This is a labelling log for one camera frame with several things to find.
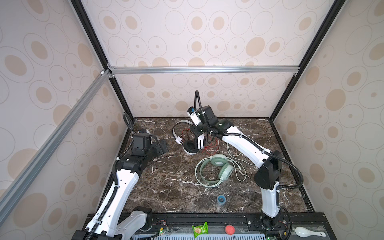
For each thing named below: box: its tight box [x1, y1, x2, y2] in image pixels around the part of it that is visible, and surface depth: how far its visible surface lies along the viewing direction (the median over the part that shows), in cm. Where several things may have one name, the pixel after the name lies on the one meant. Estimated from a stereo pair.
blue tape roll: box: [217, 194, 227, 205], surface depth 82 cm
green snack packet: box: [192, 221, 209, 239], surface depth 71 cm
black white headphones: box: [172, 120, 206, 155], surface depth 89 cm
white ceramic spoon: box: [294, 226, 326, 238], surface depth 72 cm
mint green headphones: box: [195, 154, 234, 188], surface depth 89 cm
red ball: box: [225, 224, 236, 236], surface depth 71 cm
